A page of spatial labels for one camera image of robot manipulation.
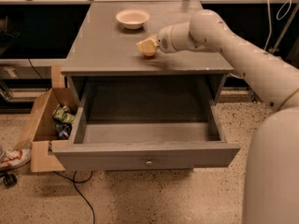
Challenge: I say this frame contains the grey wooden cabinet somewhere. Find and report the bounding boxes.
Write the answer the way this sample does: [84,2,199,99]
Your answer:
[63,1,233,111]

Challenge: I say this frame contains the white and red sneaker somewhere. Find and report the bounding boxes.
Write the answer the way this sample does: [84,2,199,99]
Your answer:
[0,148,31,171]

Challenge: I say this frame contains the dark blue snack bag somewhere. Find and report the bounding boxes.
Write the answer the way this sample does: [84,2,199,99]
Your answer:
[55,123,72,140]

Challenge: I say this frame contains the open cardboard box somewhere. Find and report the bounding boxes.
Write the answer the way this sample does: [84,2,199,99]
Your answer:
[15,66,78,173]

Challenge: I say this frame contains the green snack bag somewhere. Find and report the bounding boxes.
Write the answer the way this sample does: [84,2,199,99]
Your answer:
[52,105,76,124]

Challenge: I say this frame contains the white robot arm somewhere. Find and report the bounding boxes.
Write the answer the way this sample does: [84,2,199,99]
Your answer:
[136,9,299,224]

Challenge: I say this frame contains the grey open top drawer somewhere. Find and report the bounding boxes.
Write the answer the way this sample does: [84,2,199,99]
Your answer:
[51,75,242,173]

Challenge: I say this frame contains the orange fruit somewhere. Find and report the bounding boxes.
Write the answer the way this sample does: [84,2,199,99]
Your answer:
[143,51,155,57]

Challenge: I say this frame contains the black floor cable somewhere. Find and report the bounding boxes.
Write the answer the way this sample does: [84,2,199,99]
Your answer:
[53,170,97,224]

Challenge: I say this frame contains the black caster wheel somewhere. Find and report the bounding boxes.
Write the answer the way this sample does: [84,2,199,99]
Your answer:
[0,173,17,188]

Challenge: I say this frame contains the white paper bowl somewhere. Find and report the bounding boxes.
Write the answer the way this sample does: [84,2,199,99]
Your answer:
[116,9,150,30]

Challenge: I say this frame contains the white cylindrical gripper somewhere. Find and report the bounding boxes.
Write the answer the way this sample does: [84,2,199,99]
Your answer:
[136,22,198,55]

